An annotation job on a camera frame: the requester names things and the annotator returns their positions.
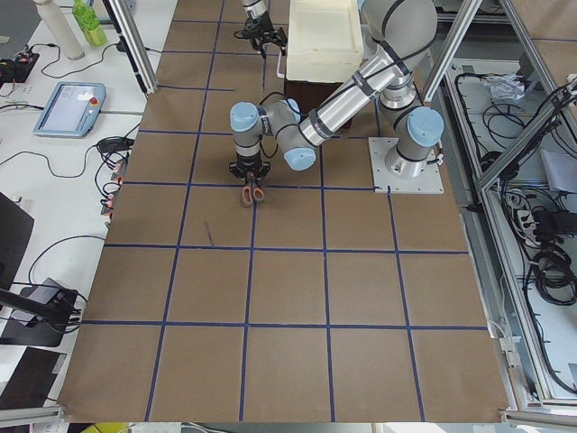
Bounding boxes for white thermos bottle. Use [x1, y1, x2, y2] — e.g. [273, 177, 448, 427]
[33, 0, 85, 60]

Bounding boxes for green plastic bottle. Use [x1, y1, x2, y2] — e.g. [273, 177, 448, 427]
[72, 0, 107, 47]

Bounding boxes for cream plastic tray stack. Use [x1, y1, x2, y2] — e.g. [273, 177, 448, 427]
[286, 0, 364, 83]

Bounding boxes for blue teach pendant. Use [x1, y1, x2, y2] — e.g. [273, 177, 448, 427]
[32, 81, 106, 138]

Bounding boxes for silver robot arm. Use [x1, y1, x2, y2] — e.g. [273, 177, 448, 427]
[229, 1, 437, 181]
[234, 0, 288, 59]

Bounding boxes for crumpled white paper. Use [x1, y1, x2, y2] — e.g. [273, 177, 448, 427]
[483, 74, 525, 100]

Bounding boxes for black monitor stand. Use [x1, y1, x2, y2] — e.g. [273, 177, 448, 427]
[1, 279, 84, 347]

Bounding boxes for grey orange scissors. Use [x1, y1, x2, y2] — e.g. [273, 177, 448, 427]
[241, 172, 265, 207]

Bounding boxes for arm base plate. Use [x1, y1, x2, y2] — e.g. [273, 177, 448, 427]
[369, 137, 444, 195]

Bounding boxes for aluminium frame post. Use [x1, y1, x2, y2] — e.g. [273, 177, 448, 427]
[103, 0, 158, 95]

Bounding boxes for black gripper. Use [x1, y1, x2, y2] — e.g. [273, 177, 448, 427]
[241, 15, 288, 58]
[229, 155, 270, 180]

